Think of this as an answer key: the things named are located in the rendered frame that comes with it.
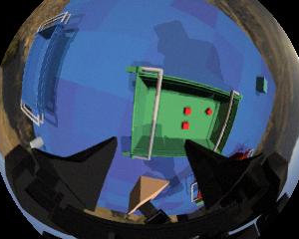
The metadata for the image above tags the green plastic tray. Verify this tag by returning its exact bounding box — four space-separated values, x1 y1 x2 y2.
123 65 242 158

